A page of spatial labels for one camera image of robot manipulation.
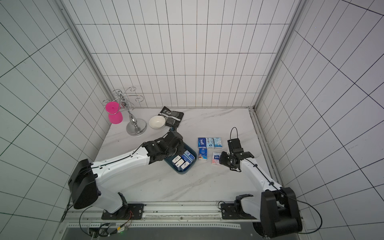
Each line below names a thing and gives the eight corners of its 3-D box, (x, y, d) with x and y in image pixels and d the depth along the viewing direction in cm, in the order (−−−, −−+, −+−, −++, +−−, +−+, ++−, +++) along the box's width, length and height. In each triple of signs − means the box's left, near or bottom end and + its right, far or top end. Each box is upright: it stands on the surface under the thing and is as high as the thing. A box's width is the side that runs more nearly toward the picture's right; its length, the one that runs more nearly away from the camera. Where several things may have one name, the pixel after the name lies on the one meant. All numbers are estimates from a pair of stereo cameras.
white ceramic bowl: (149, 129, 106) (147, 126, 104) (151, 118, 113) (150, 115, 110) (164, 129, 107) (163, 126, 104) (166, 118, 113) (165, 115, 110)
